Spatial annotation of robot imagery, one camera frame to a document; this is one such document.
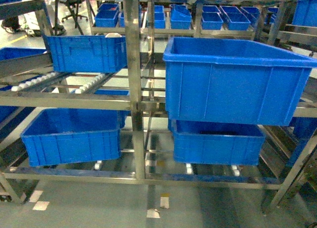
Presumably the large blue bin right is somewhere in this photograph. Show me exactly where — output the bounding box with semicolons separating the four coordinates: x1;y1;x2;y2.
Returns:
163;37;317;126

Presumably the blue bin upper left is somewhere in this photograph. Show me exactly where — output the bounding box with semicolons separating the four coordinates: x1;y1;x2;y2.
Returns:
47;35;127;73

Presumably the steel rack vertical post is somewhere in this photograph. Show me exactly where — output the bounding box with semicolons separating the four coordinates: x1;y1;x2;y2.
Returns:
123;0;145;180

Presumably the steel rack front crossbar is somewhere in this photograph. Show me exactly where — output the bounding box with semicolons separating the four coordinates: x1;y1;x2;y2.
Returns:
0;91;131;111

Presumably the blue bin lower left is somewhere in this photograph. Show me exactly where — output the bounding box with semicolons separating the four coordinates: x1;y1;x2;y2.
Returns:
20;108;120;167

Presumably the white roller track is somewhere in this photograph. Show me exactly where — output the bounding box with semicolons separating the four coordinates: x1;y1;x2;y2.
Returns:
74;73;106;94

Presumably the blue bin lower right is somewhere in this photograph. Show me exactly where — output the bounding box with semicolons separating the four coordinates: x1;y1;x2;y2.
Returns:
169;119;266;166

